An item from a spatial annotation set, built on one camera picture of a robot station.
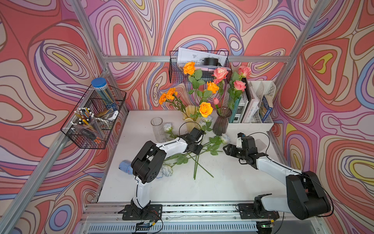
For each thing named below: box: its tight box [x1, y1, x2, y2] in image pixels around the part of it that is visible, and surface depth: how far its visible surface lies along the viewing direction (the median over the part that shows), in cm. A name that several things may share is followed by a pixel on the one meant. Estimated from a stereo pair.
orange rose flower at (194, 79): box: [183, 61, 206, 118], surface depth 78 cm
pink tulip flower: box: [212, 97, 222, 117], surface depth 86 cm
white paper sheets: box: [177, 46, 228, 67], surface depth 88 cm
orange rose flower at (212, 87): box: [206, 80, 220, 95], surface depth 79 cm
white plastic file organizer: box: [226, 80, 277, 132], surface depth 103 cm
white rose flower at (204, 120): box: [200, 115, 213, 124], surface depth 110 cm
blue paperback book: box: [258, 95, 274, 123], surface depth 104 cm
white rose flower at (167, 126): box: [163, 122, 172, 132], surface depth 104 cm
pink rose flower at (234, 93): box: [227, 79, 247, 110], surface depth 84 cm
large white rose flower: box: [204, 133, 232, 156], surface depth 99 cm
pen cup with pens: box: [71, 106, 104, 140], surface depth 64 cm
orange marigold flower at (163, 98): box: [158, 92, 170, 105], surface depth 84 cm
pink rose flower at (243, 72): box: [231, 65, 252, 82], surface depth 85 cm
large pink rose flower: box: [211, 66, 229, 109], surface depth 76 cm
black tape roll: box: [203, 57, 223, 67], surface depth 84 cm
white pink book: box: [242, 81, 260, 124], surface depth 94 cm
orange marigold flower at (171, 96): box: [166, 87, 188, 114], surface depth 86 cm
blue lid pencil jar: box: [91, 77, 116, 111], surface depth 75 cm
